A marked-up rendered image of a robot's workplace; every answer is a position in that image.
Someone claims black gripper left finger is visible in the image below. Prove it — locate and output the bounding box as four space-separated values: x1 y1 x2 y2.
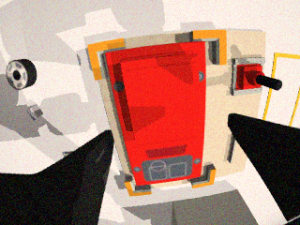
0 128 113 225

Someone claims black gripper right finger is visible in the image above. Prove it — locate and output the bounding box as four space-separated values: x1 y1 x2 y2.
228 113 300 221

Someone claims black and silver toy wheel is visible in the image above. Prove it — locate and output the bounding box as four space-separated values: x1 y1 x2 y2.
7 59 38 90

